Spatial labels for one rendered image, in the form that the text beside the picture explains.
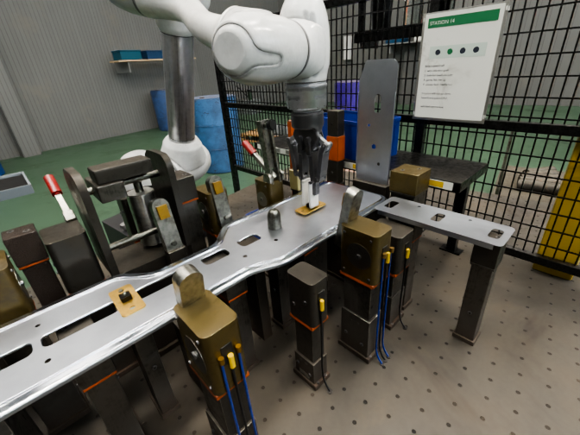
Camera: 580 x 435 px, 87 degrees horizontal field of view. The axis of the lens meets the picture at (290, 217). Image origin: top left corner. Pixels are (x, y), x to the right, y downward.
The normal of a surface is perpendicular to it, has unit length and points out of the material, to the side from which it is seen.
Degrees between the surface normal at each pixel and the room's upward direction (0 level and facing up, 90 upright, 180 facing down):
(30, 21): 90
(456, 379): 0
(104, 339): 0
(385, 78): 90
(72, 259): 90
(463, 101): 90
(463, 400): 0
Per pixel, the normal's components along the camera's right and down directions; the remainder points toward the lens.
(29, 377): -0.07, -0.89
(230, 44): -0.39, 0.48
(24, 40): 0.80, 0.22
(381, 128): -0.72, 0.35
